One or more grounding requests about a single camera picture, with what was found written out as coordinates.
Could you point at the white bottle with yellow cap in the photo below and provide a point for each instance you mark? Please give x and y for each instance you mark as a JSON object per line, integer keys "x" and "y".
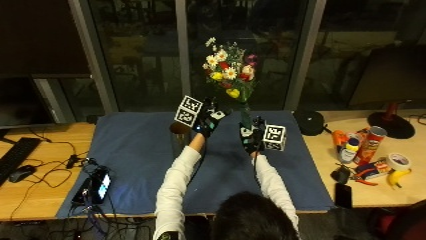
{"x": 347, "y": 151}

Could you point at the white marker cube right glove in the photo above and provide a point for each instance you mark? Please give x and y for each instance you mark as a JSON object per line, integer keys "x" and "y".
{"x": 274, "y": 136}

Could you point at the phone with lit screen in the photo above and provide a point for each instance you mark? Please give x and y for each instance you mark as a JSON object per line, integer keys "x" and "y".
{"x": 101, "y": 185}

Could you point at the monitor with red stand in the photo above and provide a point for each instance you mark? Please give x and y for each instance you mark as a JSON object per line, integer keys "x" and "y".
{"x": 390, "y": 83}

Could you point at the glass vase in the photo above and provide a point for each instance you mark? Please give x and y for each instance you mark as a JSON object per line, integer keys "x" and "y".
{"x": 179, "y": 138}

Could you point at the black monitor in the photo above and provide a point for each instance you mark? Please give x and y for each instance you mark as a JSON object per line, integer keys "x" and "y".
{"x": 21, "y": 101}

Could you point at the blue table cloth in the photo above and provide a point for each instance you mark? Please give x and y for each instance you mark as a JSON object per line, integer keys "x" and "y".
{"x": 133, "y": 150}

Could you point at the white marker cube glove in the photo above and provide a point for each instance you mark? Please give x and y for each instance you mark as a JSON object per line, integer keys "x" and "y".
{"x": 274, "y": 136}
{"x": 187, "y": 111}

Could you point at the person's right hand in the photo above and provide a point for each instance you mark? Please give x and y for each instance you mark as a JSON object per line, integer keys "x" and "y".
{"x": 249, "y": 137}

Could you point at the black computer mouse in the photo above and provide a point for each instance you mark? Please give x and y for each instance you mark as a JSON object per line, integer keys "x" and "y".
{"x": 21, "y": 173}

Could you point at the black round pouch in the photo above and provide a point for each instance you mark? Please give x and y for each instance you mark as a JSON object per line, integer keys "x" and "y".
{"x": 309, "y": 122}

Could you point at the black phone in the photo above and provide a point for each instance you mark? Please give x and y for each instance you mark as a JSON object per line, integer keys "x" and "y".
{"x": 343, "y": 195}

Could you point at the person's left hand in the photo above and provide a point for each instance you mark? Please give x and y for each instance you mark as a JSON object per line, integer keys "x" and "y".
{"x": 207, "y": 124}

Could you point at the black box device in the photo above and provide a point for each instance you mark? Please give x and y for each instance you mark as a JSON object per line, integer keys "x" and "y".
{"x": 81, "y": 192}

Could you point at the small black pouch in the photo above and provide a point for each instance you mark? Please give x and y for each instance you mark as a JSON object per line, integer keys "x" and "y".
{"x": 341, "y": 174}

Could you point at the white marker cube left glove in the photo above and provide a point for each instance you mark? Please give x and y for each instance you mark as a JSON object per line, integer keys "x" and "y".
{"x": 187, "y": 111}

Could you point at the white tape roll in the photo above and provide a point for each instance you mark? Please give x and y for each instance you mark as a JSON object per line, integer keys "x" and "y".
{"x": 398, "y": 161}

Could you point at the red and black chair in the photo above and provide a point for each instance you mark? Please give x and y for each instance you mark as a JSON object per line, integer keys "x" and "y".
{"x": 399, "y": 221}

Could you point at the yellow banana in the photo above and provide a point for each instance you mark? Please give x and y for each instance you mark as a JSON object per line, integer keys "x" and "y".
{"x": 395, "y": 178}

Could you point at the red and blue box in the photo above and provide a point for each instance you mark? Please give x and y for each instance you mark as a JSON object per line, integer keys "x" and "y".
{"x": 371, "y": 169}

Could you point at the black keyboard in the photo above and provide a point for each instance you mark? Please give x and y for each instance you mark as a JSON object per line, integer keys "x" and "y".
{"x": 16, "y": 156}

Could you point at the orange bottle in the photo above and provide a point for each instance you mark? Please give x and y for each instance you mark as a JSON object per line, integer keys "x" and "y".
{"x": 339, "y": 139}

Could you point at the red chips can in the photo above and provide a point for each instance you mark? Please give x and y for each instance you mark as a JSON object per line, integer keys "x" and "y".
{"x": 370, "y": 145}

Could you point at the colourful flower bouquet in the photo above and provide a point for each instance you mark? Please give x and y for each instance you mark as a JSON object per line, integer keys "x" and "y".
{"x": 229, "y": 71}

